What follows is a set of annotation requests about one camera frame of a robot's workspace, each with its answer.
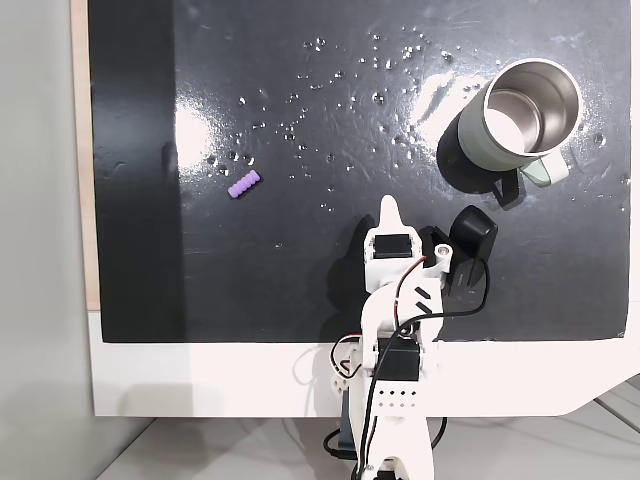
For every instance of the purple ribbed pen grip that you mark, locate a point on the purple ribbed pen grip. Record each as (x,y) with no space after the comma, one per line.
(244,184)

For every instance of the black glossy mat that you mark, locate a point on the black glossy mat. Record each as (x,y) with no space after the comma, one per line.
(300,280)

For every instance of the blue-grey table clamp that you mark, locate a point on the blue-grey table clamp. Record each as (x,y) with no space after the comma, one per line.
(346,430)

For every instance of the black camera box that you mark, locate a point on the black camera box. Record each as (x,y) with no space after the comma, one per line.
(472,230)

